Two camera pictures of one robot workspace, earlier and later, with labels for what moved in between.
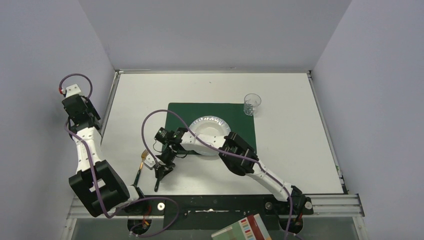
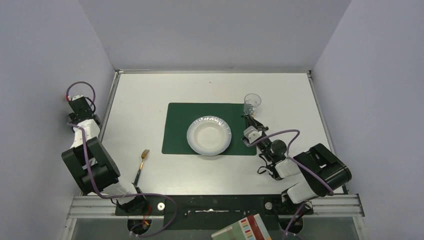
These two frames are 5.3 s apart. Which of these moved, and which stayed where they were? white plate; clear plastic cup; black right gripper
Moved: black right gripper
Stayed: white plate; clear plastic cup
